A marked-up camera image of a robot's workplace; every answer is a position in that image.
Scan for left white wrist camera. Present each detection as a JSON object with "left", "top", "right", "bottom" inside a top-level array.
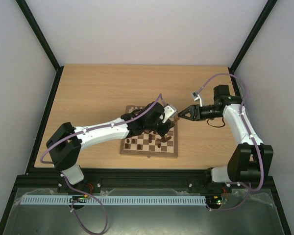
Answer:
[{"left": 161, "top": 105, "right": 177, "bottom": 123}]

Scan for wooden chess board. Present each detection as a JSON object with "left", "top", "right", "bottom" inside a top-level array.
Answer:
[{"left": 119, "top": 105, "right": 179, "bottom": 159}]

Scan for black frame post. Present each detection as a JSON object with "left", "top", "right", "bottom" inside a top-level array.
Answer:
[
  {"left": 15, "top": 0, "right": 64, "bottom": 71},
  {"left": 229, "top": 0, "right": 278, "bottom": 73}
]

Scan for black aluminium frame rail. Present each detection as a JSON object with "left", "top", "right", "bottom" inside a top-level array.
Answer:
[{"left": 14, "top": 168, "right": 238, "bottom": 190}]

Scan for right black frame post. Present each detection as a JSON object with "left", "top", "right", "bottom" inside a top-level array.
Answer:
[{"left": 229, "top": 0, "right": 278, "bottom": 73}]

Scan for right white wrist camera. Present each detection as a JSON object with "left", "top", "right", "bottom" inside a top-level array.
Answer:
[{"left": 191, "top": 91, "right": 203, "bottom": 107}]

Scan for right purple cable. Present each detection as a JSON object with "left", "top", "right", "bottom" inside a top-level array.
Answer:
[{"left": 199, "top": 72, "right": 264, "bottom": 212}]

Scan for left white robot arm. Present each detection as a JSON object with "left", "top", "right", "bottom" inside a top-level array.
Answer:
[{"left": 46, "top": 102, "right": 176, "bottom": 185}]

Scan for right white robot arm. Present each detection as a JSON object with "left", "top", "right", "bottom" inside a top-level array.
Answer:
[{"left": 178, "top": 85, "right": 273, "bottom": 192}]

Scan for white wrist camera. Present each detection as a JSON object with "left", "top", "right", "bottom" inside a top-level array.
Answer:
[
  {"left": 161, "top": 105, "right": 177, "bottom": 123},
  {"left": 191, "top": 91, "right": 203, "bottom": 107}
]

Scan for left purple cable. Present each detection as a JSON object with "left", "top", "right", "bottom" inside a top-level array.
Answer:
[{"left": 40, "top": 93, "right": 109, "bottom": 234}]

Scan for purple cable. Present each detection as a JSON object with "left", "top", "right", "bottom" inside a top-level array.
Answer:
[
  {"left": 199, "top": 72, "right": 264, "bottom": 212},
  {"left": 40, "top": 93, "right": 109, "bottom": 234}
]

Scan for left black frame post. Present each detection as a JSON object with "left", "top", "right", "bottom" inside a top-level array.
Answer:
[{"left": 15, "top": 0, "right": 64, "bottom": 71}]

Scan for white slotted cable duct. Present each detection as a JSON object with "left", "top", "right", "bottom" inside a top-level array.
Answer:
[{"left": 20, "top": 195, "right": 206, "bottom": 206}]

